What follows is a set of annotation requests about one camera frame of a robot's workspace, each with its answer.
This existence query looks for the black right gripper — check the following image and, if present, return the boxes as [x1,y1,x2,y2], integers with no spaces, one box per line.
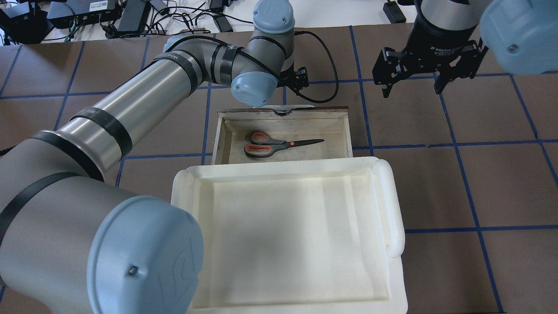
[371,17,489,98]

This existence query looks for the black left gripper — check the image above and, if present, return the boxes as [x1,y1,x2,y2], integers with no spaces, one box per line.
[277,66,309,92]

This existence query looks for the orange grey handled scissors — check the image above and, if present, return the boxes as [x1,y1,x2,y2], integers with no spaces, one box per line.
[244,131,325,158]

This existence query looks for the wooden drawer with white handle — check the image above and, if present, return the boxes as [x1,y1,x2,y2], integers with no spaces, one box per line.
[211,107,353,165]

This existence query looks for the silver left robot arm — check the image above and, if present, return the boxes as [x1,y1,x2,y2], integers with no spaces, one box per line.
[1,0,295,314]

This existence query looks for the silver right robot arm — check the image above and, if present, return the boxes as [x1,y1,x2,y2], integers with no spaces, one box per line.
[372,0,558,98]

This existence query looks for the white foam box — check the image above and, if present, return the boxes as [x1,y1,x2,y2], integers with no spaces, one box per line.
[171,157,408,314]

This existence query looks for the black power adapter brick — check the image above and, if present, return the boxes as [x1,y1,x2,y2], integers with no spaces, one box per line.
[117,0,151,37]

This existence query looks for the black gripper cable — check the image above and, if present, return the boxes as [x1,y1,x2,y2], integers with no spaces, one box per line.
[293,30,340,104]

